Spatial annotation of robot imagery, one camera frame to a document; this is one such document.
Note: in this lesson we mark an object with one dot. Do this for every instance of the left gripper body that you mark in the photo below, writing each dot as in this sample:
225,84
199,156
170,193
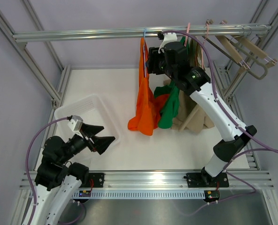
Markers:
88,142

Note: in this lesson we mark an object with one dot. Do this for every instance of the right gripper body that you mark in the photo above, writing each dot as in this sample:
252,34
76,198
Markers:
159,65

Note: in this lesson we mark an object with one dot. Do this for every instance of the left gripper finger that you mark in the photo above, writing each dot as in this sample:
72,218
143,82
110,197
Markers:
100,144
92,127

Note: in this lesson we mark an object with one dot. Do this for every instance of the light blue wire hanger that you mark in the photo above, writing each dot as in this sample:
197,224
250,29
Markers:
144,53

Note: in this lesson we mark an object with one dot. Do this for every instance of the orange t shirt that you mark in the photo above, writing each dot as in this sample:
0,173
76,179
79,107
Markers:
148,106

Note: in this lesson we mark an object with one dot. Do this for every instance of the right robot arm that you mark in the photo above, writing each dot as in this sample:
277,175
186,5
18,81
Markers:
235,133

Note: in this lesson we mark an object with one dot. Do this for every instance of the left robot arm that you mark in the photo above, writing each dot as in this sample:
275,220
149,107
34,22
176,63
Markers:
55,182

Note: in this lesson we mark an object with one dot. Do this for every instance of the green t shirt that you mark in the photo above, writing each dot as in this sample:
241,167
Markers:
169,105

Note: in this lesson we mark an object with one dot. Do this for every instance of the beige t shirt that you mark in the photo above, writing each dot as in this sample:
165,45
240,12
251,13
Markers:
190,115

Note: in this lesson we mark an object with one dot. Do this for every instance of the wooden hanger left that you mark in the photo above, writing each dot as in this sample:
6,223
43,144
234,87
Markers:
230,51

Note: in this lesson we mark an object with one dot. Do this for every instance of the wooden hanger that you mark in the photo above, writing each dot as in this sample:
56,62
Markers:
242,42
230,51

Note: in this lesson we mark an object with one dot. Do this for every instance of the wooden hanger right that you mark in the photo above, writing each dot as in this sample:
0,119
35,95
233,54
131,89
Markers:
242,42

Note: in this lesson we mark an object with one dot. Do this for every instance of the white plastic basket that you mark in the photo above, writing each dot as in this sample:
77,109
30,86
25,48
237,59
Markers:
93,112

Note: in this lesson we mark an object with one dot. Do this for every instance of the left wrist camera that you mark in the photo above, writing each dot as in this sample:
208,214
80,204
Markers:
75,123

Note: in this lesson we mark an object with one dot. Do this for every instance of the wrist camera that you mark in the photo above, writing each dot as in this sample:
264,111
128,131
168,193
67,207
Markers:
168,37
75,123

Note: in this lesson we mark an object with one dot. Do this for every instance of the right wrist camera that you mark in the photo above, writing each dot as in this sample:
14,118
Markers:
168,37

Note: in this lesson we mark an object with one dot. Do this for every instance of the aluminium hanging rail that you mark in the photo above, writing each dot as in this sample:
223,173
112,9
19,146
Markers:
151,32

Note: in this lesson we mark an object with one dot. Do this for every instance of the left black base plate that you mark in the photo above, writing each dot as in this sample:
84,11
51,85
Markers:
96,179

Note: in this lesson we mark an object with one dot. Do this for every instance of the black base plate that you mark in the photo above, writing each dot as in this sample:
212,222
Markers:
96,179
200,180

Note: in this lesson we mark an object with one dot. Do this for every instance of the front aluminium rail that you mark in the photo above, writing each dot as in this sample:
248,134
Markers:
175,179

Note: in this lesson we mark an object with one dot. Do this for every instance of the white slotted cable duct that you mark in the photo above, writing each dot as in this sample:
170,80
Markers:
140,194

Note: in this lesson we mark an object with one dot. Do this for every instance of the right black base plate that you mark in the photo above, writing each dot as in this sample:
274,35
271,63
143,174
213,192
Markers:
200,180

